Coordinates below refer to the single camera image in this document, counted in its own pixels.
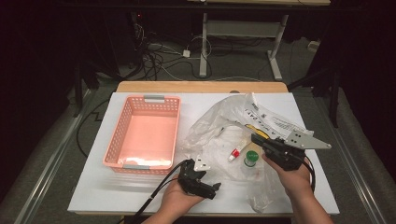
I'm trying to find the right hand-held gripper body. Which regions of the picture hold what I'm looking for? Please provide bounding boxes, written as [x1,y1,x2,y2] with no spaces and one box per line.
[264,130,332,172]

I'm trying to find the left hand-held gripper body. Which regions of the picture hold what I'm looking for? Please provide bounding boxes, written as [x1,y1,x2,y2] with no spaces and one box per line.
[177,155,211,195]

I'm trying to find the red and white ointment tube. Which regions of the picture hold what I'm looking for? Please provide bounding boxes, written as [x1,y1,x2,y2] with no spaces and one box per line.
[228,141,248,162]

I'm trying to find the clear plastic bag yellow smiley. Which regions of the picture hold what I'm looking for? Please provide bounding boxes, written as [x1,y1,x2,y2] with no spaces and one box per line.
[183,92,316,214]

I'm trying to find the pink perforated plastic basket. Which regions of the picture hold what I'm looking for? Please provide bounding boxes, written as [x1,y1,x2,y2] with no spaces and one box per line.
[102,94,182,175]

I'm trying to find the person's left hand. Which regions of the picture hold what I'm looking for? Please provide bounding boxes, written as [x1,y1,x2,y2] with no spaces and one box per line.
[159,178,205,216]

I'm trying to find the person's right hand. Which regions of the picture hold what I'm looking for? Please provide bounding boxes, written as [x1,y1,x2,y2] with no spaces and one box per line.
[262,155,314,200]

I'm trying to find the black stand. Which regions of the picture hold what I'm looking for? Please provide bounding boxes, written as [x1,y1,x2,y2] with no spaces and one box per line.
[72,59,122,119]
[288,62,341,129]

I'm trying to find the white board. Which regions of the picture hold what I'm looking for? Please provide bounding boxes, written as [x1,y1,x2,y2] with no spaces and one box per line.
[67,91,340,216]

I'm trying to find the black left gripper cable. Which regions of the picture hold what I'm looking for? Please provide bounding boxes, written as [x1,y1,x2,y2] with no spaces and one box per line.
[122,159,191,224]

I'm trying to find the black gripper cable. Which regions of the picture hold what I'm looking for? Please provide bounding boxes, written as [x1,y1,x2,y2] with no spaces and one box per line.
[303,155,316,194]
[122,159,191,224]

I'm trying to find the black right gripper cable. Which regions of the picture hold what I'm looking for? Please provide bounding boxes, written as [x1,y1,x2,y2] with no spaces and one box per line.
[303,155,316,194]

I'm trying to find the metal floor rail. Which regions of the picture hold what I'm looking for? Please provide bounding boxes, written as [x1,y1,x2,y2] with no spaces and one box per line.
[13,89,96,224]
[306,90,389,224]

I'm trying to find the white metal desk frame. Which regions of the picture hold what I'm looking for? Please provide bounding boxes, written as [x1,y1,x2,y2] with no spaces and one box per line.
[199,12,289,82]

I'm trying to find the black floor cable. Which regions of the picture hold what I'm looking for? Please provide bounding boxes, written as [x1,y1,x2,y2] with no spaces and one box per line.
[76,98,110,159]

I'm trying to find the bundle of floor cables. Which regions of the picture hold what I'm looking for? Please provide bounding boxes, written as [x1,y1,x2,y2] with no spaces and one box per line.
[132,21,214,82]

